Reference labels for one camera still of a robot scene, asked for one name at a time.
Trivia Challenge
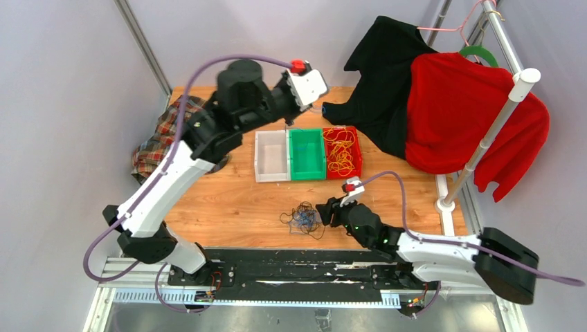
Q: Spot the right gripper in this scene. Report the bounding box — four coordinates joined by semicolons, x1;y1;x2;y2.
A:
317;193;370;248

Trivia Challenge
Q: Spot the blue cable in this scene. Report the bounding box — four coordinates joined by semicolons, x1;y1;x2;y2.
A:
291;102;327;232

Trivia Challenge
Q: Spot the yellow cable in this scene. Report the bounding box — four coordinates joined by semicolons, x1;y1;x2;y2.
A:
324;128;359;178

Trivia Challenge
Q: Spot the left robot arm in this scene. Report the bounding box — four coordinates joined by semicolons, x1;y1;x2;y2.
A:
103;55;329;286

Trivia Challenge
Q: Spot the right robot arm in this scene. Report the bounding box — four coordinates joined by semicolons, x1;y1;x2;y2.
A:
316;198;539;305

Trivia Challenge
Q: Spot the green plastic bin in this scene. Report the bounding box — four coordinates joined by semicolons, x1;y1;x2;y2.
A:
288;128;326;181

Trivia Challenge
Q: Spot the white plastic bin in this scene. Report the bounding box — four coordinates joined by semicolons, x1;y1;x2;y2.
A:
253;129;291;183

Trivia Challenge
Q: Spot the red plastic bin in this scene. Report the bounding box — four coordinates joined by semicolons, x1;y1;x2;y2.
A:
322;127;363;180

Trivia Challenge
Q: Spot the black t-shirt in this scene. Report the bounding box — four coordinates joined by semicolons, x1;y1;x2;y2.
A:
323;16;435;159

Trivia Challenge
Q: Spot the plaid shirt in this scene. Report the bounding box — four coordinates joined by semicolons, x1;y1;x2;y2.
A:
131;96;181;184

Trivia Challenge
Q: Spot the red t-shirt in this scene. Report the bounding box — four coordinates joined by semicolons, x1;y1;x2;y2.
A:
405;53;550;202

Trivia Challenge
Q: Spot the pink hanger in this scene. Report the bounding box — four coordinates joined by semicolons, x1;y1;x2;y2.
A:
417;0;505;46

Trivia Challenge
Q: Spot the green hanger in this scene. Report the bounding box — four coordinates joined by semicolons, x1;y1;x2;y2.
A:
459;45;499;68

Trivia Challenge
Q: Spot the white clothes rack pole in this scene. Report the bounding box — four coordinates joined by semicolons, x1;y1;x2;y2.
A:
436;68;541;212

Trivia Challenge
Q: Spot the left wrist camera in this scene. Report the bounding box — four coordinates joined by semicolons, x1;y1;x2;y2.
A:
286;69;329;112

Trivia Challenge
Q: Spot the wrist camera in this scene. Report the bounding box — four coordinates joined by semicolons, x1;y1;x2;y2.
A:
286;69;329;112
340;176;365;206

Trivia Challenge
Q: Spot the brown cable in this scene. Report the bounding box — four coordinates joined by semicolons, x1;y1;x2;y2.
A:
280;201;327;241

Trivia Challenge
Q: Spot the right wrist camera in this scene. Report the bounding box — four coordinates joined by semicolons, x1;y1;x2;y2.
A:
340;176;365;206

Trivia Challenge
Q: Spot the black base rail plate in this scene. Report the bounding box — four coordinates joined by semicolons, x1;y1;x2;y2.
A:
163;248;438;302

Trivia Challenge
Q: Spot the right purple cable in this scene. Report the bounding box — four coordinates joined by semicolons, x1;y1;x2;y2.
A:
346;170;586;288

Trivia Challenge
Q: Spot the purple cable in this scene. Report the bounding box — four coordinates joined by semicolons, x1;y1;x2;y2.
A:
346;170;586;288
82;54;306;315

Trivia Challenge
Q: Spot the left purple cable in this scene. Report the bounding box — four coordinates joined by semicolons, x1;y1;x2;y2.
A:
82;54;306;315

